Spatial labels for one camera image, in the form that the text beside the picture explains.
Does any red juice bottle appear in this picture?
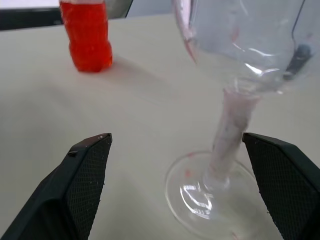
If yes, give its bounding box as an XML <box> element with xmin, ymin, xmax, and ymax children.
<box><xmin>58</xmin><ymin>0</ymin><xmax>114</xmax><ymax>74</ymax></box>

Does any clear wine glass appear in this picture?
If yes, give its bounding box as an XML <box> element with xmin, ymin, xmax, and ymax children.
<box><xmin>164</xmin><ymin>0</ymin><xmax>320</xmax><ymax>239</ymax></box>

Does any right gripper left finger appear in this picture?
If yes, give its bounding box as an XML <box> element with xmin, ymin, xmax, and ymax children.
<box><xmin>0</xmin><ymin>132</ymin><xmax>113</xmax><ymax>240</ymax></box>

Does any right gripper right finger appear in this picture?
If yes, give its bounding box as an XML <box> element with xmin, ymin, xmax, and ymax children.
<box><xmin>242</xmin><ymin>132</ymin><xmax>320</xmax><ymax>240</ymax></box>

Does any dark grey laptop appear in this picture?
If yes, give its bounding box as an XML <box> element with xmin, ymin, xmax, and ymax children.
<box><xmin>0</xmin><ymin>6</ymin><xmax>62</xmax><ymax>32</ymax></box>

